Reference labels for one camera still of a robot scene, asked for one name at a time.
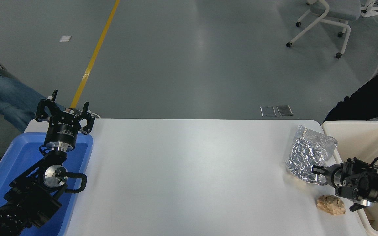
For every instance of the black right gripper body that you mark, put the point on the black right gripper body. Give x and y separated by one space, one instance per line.
332 175

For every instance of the silver floor socket plate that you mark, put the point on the silver floor socket plate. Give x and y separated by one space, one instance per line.
284 110
268 111

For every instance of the white wheeled office chair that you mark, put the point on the white wheeled office chair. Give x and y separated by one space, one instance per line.
340 9

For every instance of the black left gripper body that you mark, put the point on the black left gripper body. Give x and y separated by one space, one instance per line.
61 129

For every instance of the crinkled silver foil tray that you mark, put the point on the crinkled silver foil tray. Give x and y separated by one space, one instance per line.
310 150

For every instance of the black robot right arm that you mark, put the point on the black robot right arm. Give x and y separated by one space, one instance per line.
369 185

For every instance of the white furniture base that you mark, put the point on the white furniture base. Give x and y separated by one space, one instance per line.
372 12

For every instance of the large pale plastic bin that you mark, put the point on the large pale plastic bin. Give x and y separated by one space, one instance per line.
363 141

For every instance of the blue plastic tray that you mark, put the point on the blue plastic tray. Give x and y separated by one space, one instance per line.
15 157

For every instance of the crumpled tan paper ball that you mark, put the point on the crumpled tan paper ball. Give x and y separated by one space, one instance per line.
331 205

